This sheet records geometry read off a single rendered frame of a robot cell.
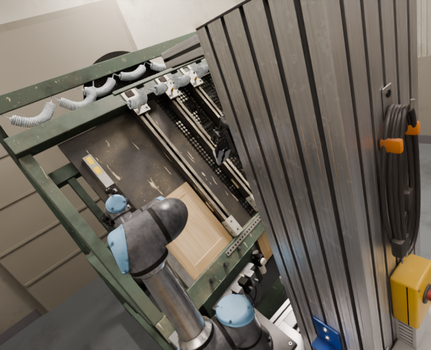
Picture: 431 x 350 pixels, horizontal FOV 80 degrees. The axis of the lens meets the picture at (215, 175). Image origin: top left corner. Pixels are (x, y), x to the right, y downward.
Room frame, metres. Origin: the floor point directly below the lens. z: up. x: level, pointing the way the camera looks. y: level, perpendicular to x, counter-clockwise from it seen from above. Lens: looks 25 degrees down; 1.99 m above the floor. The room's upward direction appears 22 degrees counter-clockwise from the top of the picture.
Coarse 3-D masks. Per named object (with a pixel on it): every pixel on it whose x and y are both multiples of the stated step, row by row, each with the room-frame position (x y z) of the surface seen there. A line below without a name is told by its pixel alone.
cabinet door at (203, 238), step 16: (176, 192) 1.49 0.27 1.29; (192, 192) 1.51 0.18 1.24; (192, 208) 1.44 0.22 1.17; (208, 208) 1.46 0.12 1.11; (192, 224) 1.37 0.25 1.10; (208, 224) 1.39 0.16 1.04; (176, 240) 1.28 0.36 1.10; (192, 240) 1.30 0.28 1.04; (208, 240) 1.32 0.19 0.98; (224, 240) 1.34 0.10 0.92; (176, 256) 1.21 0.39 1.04; (192, 256) 1.23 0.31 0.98; (208, 256) 1.25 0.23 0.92; (192, 272) 1.17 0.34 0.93
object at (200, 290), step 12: (252, 240) 1.35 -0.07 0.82; (240, 252) 1.28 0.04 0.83; (216, 264) 1.20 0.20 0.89; (204, 276) 1.14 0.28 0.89; (216, 276) 1.15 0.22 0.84; (192, 288) 1.09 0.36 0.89; (204, 288) 1.10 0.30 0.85; (192, 300) 1.04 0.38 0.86; (204, 300) 1.05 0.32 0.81; (156, 324) 0.94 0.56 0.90; (168, 324) 0.95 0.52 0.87; (168, 336) 0.91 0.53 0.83
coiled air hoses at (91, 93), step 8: (160, 56) 2.62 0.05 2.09; (144, 64) 2.51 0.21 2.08; (152, 64) 2.57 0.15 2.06; (160, 64) 2.57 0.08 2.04; (120, 72) 2.35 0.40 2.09; (128, 72) 2.38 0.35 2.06; (136, 72) 2.40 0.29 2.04; (112, 80) 2.26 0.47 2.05; (128, 80) 2.36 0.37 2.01; (88, 88) 2.14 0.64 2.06; (96, 88) 2.18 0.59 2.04; (104, 88) 2.20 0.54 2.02; (112, 88) 2.27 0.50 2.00; (88, 96) 2.13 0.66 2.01; (96, 96) 2.17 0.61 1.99; (48, 104) 1.96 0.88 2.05; (64, 104) 2.02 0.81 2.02; (72, 104) 2.03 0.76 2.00; (80, 104) 2.06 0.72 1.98; (16, 120) 1.83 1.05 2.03; (24, 120) 1.85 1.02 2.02; (32, 120) 1.87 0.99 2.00; (40, 120) 1.89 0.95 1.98; (48, 120) 1.93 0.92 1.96
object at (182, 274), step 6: (90, 156) 1.49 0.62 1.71; (84, 162) 1.49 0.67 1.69; (96, 162) 1.48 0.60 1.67; (90, 168) 1.44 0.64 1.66; (96, 174) 1.43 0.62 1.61; (102, 174) 1.43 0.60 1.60; (102, 180) 1.41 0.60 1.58; (108, 180) 1.42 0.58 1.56; (108, 186) 1.39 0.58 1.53; (168, 258) 1.18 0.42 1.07; (174, 258) 1.19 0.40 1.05; (174, 264) 1.17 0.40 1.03; (180, 264) 1.17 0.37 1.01; (174, 270) 1.14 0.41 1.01; (180, 270) 1.15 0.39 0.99; (180, 276) 1.13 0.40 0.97; (186, 276) 1.13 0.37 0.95; (186, 282) 1.11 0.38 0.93; (192, 282) 1.12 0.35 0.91
